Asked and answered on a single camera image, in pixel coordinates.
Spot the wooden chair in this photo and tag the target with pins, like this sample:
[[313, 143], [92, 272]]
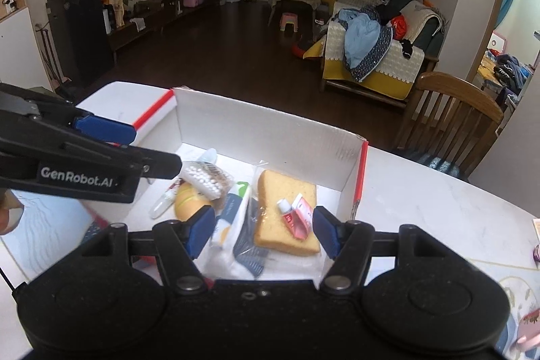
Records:
[[447, 83]]

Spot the green white marker pen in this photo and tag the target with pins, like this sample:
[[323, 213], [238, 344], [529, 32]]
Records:
[[162, 204]]

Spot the sofa with yellow white cover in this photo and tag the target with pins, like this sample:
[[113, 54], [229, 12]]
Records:
[[379, 77]]

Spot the wooden shelf with white cabinet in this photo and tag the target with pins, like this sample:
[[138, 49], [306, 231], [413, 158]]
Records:
[[17, 39]]

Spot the person's left hand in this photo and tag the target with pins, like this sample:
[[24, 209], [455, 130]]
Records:
[[9, 214]]

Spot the bread slice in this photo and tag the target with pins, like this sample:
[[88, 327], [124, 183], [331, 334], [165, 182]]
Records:
[[270, 216]]

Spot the pink bag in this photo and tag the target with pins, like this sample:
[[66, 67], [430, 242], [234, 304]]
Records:
[[194, 0]]

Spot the pile of blue clothes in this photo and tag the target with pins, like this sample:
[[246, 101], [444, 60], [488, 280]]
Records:
[[363, 39]]

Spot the red cloth bag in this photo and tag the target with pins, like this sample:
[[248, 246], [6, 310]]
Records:
[[398, 27]]

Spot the pink stool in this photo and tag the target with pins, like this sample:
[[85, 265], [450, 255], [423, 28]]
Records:
[[289, 20]]

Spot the red cardboard box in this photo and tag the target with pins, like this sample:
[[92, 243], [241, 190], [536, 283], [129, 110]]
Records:
[[274, 140]]

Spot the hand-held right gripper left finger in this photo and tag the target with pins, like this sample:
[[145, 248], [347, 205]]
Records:
[[202, 229]]

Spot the white blue tissue packet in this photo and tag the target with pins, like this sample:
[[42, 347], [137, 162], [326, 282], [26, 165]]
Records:
[[230, 212]]

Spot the cotton swab packet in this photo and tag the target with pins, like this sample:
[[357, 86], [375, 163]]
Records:
[[202, 178]]

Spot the pink mug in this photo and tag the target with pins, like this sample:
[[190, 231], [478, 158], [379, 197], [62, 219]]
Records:
[[527, 341]]

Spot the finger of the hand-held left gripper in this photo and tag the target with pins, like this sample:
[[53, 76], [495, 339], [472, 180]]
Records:
[[160, 165], [105, 129]]

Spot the small red toothpaste tube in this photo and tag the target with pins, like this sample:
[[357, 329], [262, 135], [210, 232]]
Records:
[[301, 216]]

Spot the dark television stand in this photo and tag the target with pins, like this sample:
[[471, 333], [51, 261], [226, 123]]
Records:
[[168, 12]]

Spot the yellow toy figure head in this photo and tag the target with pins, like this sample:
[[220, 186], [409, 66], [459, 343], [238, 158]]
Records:
[[187, 204]]

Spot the black water dispenser cabinet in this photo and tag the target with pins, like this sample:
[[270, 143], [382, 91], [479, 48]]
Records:
[[84, 39]]

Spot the bed with yellow bedding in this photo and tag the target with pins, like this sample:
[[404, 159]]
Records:
[[489, 73]]

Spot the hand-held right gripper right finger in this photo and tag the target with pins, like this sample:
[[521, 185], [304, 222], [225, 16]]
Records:
[[325, 231]]

